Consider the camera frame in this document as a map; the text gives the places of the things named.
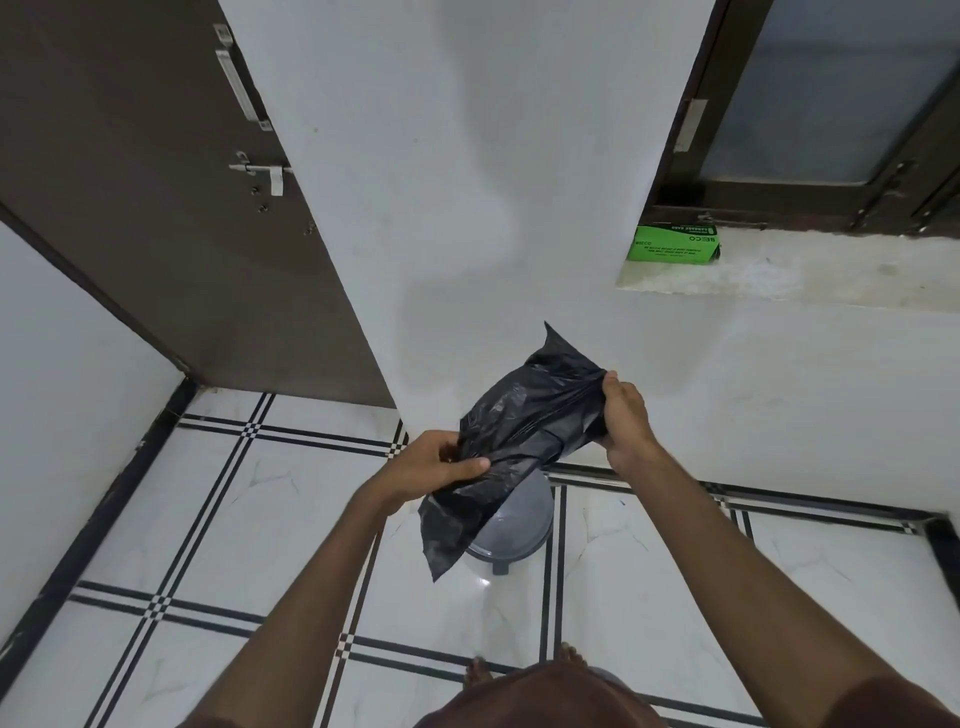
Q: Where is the person's right hand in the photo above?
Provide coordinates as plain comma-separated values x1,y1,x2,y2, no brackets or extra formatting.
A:
595,370,666,476

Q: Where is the person's left hand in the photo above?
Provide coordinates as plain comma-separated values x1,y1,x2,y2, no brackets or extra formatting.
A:
363,429,492,519

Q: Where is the black plastic garbage bag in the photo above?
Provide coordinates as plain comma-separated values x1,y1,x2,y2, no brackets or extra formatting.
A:
417,321,610,584

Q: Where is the person's right forearm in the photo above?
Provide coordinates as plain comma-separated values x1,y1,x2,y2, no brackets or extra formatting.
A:
621,445,960,728

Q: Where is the person's left forearm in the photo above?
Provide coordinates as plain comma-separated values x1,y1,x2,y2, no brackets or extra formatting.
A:
177,480,393,728

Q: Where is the grey plastic trash bin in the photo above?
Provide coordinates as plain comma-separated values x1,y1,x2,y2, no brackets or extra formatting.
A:
460,468,557,577

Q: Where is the green cardboard box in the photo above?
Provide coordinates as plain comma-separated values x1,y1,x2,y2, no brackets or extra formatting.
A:
626,223,723,265

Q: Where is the stone window sill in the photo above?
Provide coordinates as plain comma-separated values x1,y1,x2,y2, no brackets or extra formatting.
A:
615,227,960,314

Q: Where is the person's brown shirt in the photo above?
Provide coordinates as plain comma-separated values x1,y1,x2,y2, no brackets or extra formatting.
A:
416,660,670,728

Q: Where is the white window latch plate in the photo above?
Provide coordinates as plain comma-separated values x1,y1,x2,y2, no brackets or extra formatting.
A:
672,98,709,155

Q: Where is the white door latch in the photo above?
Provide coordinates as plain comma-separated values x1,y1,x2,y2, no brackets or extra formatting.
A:
228,150,295,198

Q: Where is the dark framed window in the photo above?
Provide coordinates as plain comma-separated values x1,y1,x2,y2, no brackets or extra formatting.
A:
645,0,960,240

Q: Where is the brown wooden door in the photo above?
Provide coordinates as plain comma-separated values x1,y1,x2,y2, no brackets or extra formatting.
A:
0,0,398,411

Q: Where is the dark window handle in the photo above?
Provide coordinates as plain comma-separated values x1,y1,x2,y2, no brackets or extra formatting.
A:
849,159,918,231

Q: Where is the white door handle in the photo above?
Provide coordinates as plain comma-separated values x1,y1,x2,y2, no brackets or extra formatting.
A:
213,23,273,133

